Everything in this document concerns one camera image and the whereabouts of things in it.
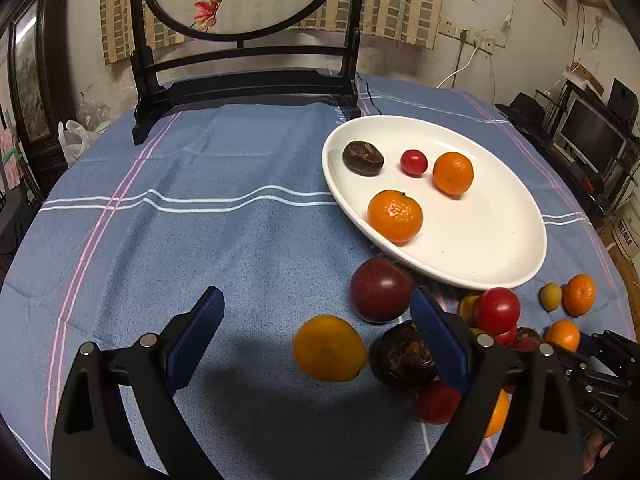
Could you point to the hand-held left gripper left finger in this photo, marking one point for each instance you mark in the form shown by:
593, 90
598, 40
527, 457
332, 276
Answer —
200, 330

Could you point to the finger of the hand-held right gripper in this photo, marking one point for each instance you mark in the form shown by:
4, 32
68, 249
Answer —
590, 372
617, 345

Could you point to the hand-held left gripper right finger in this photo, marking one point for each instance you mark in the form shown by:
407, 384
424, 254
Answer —
440, 340

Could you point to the dark brown wrinkled fruit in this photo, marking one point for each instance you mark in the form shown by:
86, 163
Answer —
400, 360
363, 158

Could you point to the small dark red fruit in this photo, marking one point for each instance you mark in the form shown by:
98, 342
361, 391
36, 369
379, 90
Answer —
527, 338

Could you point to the purple red plum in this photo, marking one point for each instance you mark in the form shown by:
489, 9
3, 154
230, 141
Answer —
382, 290

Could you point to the small yellow green fruit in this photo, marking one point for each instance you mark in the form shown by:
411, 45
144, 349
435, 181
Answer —
551, 296

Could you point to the white oval plate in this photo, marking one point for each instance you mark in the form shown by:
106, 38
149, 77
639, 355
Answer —
475, 240

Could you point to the large yellow orange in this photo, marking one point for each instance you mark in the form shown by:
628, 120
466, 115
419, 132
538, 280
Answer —
330, 347

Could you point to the person's right hand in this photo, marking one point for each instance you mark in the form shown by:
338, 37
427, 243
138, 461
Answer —
596, 452

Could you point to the blue striped tablecloth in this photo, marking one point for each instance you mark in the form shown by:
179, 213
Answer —
200, 240

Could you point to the brown cardboard box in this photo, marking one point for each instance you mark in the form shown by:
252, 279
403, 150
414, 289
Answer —
607, 242

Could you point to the white bucket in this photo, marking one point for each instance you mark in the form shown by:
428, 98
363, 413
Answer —
629, 232

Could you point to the black metal computer rack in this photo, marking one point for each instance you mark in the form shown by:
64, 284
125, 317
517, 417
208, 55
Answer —
615, 170

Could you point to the black computer monitor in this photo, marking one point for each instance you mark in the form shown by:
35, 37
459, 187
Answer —
590, 127

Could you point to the white plastic bag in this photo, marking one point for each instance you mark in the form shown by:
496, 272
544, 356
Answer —
75, 140

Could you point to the round embroidered screen black stand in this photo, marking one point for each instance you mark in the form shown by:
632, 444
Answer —
240, 90

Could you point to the black speaker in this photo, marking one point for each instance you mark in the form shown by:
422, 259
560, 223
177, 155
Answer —
622, 97

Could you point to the black bag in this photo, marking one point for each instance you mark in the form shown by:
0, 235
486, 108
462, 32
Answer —
525, 107

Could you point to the dark wooden cabinet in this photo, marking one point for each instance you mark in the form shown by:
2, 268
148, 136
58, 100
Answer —
45, 110

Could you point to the flat cardboard box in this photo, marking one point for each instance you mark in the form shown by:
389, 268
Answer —
582, 74

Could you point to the checked beige curtain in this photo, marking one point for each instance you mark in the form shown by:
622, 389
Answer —
400, 5

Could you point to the white wall power strip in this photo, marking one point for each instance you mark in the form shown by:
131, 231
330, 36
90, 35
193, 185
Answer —
477, 41

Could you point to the white wall socket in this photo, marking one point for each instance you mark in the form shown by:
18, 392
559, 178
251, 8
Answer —
447, 27

